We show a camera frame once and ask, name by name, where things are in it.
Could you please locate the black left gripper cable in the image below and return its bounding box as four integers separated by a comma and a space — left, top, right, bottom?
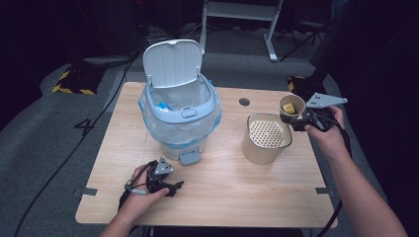
118, 159, 158, 212

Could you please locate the beige container with strainer insert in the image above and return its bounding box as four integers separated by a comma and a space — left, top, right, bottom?
240, 113, 293, 166

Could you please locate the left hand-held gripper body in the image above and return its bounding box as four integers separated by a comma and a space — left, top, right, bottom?
145, 156, 175, 195

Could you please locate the black tripod stand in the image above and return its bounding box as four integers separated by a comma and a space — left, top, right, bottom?
276, 18, 332, 63

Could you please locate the translucent blue trash bag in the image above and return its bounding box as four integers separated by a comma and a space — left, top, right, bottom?
137, 77, 223, 150

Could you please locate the white metal desk frame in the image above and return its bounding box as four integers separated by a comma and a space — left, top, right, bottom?
197, 0, 285, 63

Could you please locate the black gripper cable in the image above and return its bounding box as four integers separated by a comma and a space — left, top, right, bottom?
314, 110, 353, 237
118, 159, 158, 212

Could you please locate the person's left hand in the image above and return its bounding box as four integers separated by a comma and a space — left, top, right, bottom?
123, 164, 171, 219

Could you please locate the black stand with striped base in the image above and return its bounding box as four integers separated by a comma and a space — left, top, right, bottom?
51, 63, 107, 96
287, 33, 364, 104

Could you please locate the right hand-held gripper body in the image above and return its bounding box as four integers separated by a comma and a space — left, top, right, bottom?
290, 92, 349, 133

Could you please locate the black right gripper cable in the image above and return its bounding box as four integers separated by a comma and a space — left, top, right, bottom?
314, 110, 353, 237

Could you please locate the grey tape strip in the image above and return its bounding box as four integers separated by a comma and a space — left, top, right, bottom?
314, 186, 336, 196
73, 187, 99, 198

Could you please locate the brown paper cup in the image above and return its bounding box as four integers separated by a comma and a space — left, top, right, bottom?
278, 93, 307, 121

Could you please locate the long black floor cable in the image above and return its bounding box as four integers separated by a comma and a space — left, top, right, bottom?
12, 45, 147, 237

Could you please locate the grey plug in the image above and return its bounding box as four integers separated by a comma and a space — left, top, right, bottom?
124, 185, 148, 196

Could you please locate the person's right hand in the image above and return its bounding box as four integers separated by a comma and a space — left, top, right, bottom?
303, 105, 347, 160

